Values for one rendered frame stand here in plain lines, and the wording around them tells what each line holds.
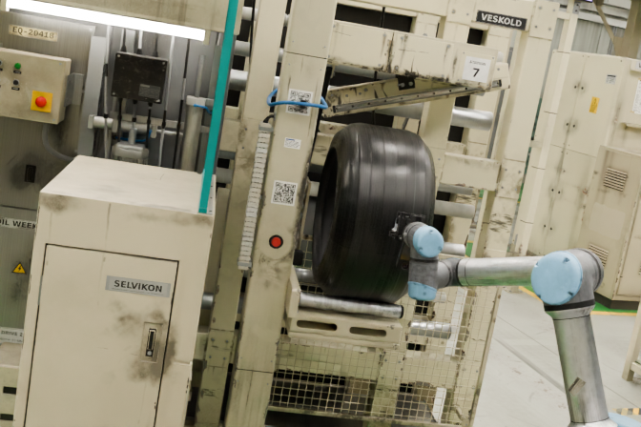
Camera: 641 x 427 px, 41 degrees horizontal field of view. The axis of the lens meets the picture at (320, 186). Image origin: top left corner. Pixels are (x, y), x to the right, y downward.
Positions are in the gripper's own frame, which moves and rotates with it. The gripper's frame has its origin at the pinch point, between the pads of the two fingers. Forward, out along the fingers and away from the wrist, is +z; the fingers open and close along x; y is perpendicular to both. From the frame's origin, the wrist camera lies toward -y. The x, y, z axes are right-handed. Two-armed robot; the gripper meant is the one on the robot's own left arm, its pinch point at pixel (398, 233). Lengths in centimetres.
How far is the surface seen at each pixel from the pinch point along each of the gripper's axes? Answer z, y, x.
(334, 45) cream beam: 42, 55, 22
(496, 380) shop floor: 209, -96, -123
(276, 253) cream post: 23.5, -14.7, 32.4
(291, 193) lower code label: 21.3, 4.9, 30.9
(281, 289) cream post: 24.8, -26.3, 28.5
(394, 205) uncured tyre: 1.8, 7.7, 2.2
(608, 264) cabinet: 399, -40, -276
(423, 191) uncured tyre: 3.9, 13.2, -6.6
